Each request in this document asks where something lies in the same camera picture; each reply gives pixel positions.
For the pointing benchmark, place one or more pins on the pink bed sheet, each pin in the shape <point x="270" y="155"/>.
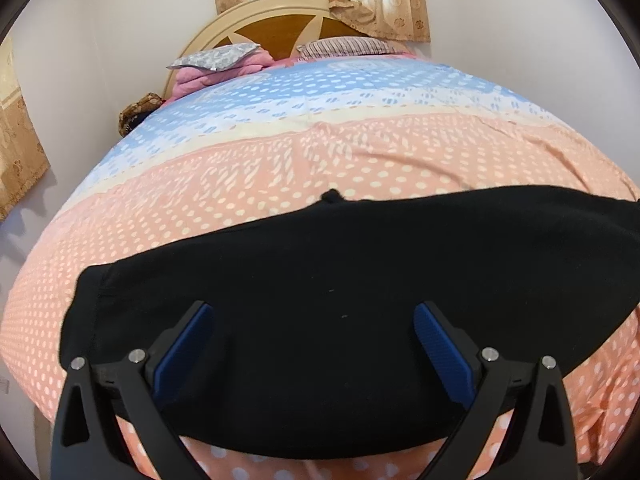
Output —
<point x="285" y="61"/>

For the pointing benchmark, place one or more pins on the pink folded blanket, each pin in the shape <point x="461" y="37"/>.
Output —
<point x="220" y="77"/>

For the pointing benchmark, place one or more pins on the brown patterned cloth bundle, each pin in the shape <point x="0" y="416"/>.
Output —
<point x="137" y="112"/>

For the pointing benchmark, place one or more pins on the striped pillow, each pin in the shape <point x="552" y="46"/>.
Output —
<point x="345" y="46"/>

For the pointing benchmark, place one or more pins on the polka dot bed blanket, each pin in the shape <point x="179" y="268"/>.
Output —
<point x="350" y="160"/>

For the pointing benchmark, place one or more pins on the grey patterned pillow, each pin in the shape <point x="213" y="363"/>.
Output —
<point x="215" y="57"/>

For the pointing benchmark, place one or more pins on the cream wooden headboard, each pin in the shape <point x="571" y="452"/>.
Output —
<point x="280" y="30"/>

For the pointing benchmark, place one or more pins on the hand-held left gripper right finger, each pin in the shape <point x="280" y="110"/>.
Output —
<point x="445" y="347"/>

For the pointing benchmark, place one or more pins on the beige floral curtain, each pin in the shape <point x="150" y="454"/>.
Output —
<point x="20" y="150"/>
<point x="380" y="5"/>

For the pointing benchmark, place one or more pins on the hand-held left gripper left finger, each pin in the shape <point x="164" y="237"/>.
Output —
<point x="182" y="347"/>

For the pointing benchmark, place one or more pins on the black pants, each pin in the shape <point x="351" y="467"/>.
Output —
<point x="320" y="285"/>

